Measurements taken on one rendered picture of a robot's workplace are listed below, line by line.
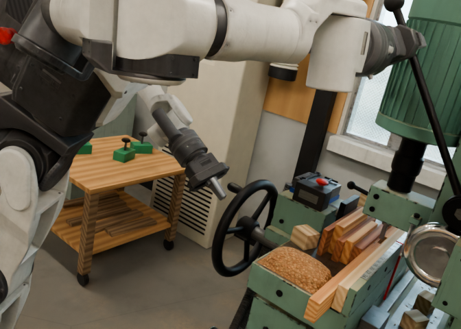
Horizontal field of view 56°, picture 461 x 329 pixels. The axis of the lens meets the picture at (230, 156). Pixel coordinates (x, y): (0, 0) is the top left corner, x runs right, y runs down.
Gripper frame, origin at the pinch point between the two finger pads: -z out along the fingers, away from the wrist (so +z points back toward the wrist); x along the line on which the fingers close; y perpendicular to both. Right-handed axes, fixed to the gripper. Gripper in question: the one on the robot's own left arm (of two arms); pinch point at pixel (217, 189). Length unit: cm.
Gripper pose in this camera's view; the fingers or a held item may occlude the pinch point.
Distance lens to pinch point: 115.5
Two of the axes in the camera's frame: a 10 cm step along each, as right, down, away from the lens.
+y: 2.7, -5.3, -8.1
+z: -5.7, -7.6, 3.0
